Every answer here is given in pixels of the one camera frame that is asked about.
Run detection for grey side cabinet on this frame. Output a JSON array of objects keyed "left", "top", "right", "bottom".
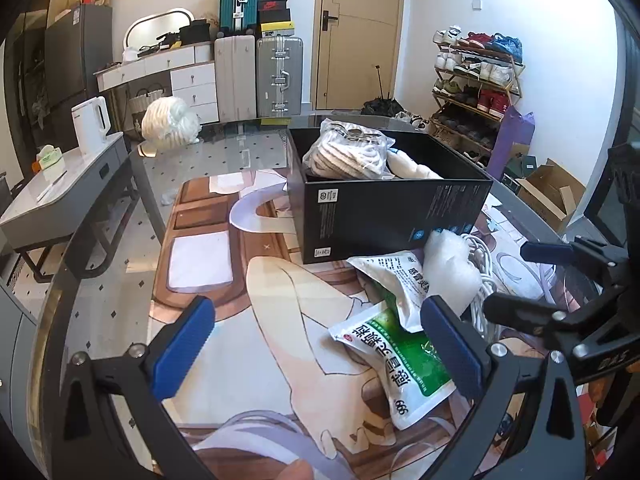
[{"left": 0, "top": 130, "right": 132, "bottom": 254}]

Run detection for silver white foil packet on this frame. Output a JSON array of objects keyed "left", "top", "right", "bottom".
[{"left": 347, "top": 250, "right": 430, "bottom": 333}]

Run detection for purple paper bag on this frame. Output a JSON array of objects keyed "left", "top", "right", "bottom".
[{"left": 486, "top": 106, "right": 536, "bottom": 180}]

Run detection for cream rubber gloves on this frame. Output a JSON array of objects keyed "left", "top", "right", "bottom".
[{"left": 387, "top": 148, "right": 442, "bottom": 180}]

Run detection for white cable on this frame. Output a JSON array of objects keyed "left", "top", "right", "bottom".
[{"left": 459, "top": 231, "right": 507, "bottom": 346}]

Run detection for wooden door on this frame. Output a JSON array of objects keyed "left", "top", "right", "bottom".
[{"left": 311, "top": 0, "right": 404, "bottom": 110}]

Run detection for green tissue pack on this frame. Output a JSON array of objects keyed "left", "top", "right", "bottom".
[{"left": 32, "top": 144, "right": 63, "bottom": 172}]

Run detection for oval white mirror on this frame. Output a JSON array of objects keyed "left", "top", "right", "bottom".
[{"left": 122, "top": 8, "right": 194, "bottom": 50}]

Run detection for green white medicine bag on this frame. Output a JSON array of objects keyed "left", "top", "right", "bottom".
[{"left": 329, "top": 304, "right": 456, "bottom": 430}]

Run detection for bagged white cotton gloves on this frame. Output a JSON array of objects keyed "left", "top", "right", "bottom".
[{"left": 302, "top": 118, "right": 395, "bottom": 180}]

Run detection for person's hand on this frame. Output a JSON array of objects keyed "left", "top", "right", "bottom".
[{"left": 276, "top": 460, "right": 314, "bottom": 480}]

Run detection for silver aluminium suitcase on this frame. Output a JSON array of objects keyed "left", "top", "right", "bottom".
[{"left": 256, "top": 36, "right": 304, "bottom": 117}]

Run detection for dark grey refrigerator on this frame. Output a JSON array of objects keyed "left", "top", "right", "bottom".
[{"left": 44, "top": 4, "right": 113, "bottom": 108}]

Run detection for black cardboard box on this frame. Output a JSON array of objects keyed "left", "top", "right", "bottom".
[{"left": 288, "top": 127, "right": 494, "bottom": 264}]

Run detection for shoe rack with shoes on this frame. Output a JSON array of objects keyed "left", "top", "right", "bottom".
[{"left": 430, "top": 25, "right": 525, "bottom": 167}]

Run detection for open cardboard box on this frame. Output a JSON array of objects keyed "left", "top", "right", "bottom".
[{"left": 516, "top": 158, "right": 586, "bottom": 234}]

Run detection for stacked shoe boxes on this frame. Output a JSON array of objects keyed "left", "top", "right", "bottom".
[{"left": 257, "top": 0, "right": 295, "bottom": 37}]

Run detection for beige hard suitcase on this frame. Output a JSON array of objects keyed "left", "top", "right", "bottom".
[{"left": 214, "top": 35, "right": 257, "bottom": 122}]

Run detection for white drawer dresser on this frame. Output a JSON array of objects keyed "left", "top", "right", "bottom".
[{"left": 94, "top": 41, "right": 219, "bottom": 130}]

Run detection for white electric kettle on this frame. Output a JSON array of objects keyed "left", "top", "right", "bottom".
[{"left": 72, "top": 96, "right": 111, "bottom": 155}]

